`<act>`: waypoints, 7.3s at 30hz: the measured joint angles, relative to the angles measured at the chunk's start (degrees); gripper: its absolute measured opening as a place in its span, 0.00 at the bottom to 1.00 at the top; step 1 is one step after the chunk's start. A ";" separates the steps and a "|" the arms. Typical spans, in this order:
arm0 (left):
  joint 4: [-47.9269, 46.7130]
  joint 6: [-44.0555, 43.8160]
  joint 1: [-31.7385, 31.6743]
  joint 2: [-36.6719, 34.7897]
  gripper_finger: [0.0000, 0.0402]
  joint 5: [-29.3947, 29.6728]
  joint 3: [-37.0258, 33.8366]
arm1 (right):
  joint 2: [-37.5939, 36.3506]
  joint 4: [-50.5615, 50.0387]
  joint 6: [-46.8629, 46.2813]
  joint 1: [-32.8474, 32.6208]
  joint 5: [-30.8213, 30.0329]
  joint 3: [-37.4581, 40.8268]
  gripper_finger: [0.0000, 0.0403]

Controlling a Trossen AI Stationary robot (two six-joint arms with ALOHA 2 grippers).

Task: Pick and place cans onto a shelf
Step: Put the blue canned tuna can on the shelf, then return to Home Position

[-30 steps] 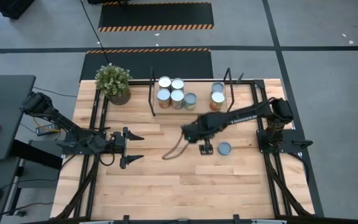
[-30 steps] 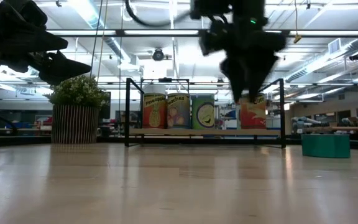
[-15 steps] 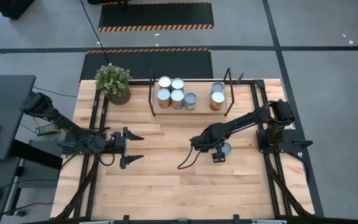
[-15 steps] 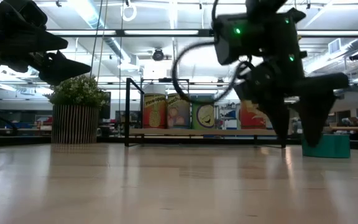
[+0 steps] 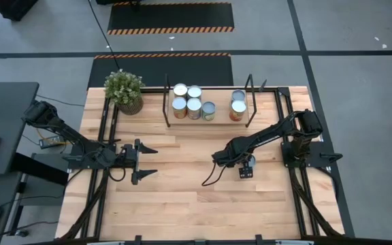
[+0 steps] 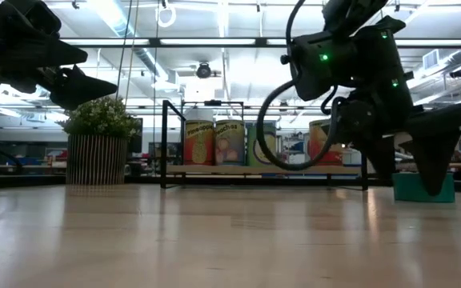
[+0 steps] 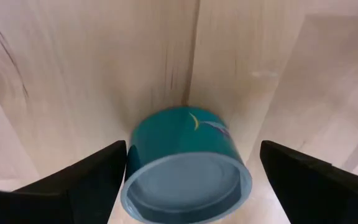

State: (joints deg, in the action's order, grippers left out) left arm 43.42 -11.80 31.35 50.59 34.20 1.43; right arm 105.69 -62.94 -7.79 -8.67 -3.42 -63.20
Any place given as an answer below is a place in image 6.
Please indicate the peaches label can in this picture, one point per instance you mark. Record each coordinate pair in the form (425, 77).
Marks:
(230, 144)

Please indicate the black aluminium table frame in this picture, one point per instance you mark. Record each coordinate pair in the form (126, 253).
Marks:
(30, 181)

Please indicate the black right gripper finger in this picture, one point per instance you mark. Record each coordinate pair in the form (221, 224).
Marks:
(434, 152)
(378, 160)

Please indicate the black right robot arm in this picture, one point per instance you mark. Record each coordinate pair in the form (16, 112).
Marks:
(358, 60)

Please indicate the short teal can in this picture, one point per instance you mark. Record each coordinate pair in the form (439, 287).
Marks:
(406, 190)

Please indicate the black overhead camera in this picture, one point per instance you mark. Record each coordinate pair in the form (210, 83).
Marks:
(203, 70)

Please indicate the pineapple label can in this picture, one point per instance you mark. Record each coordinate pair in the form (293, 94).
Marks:
(199, 144)

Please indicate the potted green plant striped pot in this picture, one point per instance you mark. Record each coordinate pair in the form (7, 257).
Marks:
(96, 160)

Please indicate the black ceiling mounted device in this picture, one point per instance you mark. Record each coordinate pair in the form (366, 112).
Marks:
(458, 73)

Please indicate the black overhead rig bar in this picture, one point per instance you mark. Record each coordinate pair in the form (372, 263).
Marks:
(154, 41)

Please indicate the green pear label can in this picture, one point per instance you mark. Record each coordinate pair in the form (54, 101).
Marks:
(270, 148)

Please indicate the wooden shelf black metal legs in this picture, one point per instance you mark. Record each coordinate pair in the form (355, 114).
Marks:
(222, 170)

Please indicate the corn label can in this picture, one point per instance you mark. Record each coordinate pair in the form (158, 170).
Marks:
(318, 140)

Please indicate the white air vent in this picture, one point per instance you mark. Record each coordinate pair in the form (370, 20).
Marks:
(430, 59)

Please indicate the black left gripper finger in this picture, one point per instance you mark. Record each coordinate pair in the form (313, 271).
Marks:
(46, 54)
(78, 90)

